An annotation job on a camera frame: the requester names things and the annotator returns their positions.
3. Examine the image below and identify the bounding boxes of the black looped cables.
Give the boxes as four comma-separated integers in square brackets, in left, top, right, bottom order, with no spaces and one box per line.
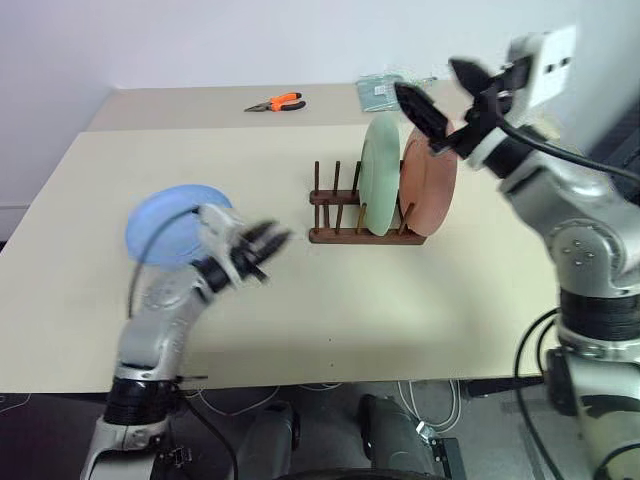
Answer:
[513,307,564,480]

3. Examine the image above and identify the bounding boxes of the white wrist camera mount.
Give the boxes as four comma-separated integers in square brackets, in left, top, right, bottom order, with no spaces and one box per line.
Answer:
[195,203,247,289]
[503,24,578,110]

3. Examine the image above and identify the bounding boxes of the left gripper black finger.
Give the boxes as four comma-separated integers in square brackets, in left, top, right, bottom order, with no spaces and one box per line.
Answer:
[245,218,284,242]
[257,228,295,262]

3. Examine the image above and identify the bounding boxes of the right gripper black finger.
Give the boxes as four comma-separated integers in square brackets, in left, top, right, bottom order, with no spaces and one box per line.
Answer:
[448,57,497,105]
[392,81,460,154]

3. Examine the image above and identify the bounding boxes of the black floor cable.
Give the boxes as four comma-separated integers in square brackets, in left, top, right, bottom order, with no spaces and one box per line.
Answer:
[174,389,240,480]

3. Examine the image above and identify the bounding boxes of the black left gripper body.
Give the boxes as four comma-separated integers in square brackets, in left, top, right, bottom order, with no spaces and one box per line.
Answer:
[230,233,272,287]

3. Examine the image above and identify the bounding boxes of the thin white cable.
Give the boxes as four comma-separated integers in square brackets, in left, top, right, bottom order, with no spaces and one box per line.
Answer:
[188,382,342,417]

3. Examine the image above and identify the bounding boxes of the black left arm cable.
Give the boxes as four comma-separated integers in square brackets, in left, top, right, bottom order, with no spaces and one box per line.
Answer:
[125,203,201,319]

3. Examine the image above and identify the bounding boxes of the orange-handled pliers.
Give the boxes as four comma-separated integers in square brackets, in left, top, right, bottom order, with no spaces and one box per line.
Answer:
[243,91,308,114]

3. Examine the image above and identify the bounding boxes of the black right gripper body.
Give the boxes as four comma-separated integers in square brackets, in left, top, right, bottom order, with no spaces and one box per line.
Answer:
[442,54,533,161]

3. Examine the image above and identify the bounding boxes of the black metal bracket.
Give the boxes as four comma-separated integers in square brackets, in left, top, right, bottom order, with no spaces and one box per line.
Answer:
[422,437,469,480]

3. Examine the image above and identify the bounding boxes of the green plate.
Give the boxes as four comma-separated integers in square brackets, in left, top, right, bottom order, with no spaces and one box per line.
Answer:
[359,115,403,237]

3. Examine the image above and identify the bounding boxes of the pink plate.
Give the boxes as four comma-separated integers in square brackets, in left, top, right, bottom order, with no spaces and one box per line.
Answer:
[398,120,459,236]

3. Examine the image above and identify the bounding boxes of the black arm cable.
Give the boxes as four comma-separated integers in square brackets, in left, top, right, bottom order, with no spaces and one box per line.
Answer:
[125,203,201,319]
[498,118,640,182]

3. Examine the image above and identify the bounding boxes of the dark wooden dish rack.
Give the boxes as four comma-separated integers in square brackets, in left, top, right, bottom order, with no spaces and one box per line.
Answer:
[308,159,426,246]

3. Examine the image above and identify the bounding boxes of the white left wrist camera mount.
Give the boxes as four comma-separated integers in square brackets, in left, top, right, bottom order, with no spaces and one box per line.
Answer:
[195,203,247,289]

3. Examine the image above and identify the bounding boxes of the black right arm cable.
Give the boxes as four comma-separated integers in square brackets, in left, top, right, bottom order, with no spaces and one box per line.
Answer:
[498,118,640,182]

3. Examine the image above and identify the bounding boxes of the black table crossbar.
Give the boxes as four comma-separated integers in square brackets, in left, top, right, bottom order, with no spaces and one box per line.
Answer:
[459,377,547,401]

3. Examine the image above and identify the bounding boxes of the clear plastic bag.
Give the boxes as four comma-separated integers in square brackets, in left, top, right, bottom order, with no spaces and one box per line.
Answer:
[399,69,439,89]

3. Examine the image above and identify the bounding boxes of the blue plate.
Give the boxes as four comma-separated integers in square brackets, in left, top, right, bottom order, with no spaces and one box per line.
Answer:
[123,183,234,269]

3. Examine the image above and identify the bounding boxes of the white looped cable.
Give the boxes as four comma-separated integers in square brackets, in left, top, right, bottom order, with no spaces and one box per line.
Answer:
[398,379,462,432]

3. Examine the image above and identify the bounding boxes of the dark grey rounded shape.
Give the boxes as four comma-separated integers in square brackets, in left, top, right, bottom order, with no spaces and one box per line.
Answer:
[357,393,436,480]
[234,399,304,480]

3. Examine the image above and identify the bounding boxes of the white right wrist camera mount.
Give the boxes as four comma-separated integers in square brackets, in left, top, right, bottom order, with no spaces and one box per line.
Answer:
[503,24,578,110]

